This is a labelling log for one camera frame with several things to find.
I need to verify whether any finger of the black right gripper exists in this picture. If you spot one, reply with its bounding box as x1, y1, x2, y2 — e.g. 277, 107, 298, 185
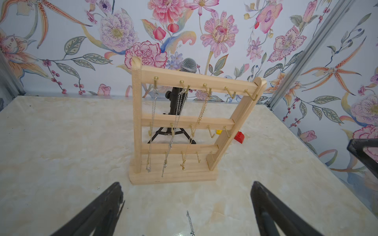
347, 139, 378, 178

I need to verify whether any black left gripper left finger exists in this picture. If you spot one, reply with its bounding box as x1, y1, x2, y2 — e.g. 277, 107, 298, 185
52, 182, 125, 236

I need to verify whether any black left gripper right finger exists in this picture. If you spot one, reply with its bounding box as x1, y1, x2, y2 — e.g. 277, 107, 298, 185
251, 181, 321, 236

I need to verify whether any wooden jewelry display stand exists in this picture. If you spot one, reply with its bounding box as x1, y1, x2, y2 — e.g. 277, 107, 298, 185
129, 56, 267, 185

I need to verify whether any red toy brick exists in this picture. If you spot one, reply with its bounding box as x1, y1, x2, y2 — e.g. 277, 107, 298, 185
234, 131, 245, 144

